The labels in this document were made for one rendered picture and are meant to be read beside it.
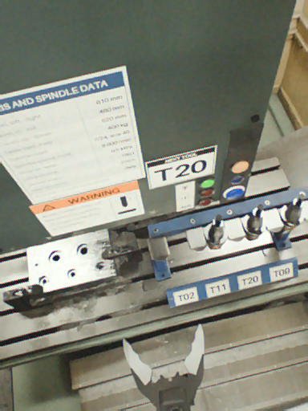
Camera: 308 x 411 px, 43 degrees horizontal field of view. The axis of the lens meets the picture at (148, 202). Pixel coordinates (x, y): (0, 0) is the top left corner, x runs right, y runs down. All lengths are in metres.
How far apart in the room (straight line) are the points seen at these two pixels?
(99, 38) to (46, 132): 0.13
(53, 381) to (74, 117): 1.37
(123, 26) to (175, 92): 0.10
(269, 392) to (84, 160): 1.21
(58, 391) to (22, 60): 1.44
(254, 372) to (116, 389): 0.49
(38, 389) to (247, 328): 0.83
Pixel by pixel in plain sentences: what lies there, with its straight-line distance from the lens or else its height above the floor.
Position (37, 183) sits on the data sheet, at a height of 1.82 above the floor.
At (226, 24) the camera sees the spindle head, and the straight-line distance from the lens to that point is 0.40.
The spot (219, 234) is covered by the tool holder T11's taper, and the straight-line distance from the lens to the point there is 1.06.
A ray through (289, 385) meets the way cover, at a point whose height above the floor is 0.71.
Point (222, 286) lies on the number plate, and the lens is 1.34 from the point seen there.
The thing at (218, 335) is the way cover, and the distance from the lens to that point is 1.49.
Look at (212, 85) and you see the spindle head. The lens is 0.44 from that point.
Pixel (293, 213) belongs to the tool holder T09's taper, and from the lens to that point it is 1.12.
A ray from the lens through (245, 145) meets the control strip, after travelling 0.55.
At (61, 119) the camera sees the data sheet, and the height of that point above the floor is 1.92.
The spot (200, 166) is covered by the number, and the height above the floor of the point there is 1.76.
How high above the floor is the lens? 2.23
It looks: 62 degrees down
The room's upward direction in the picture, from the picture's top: 11 degrees counter-clockwise
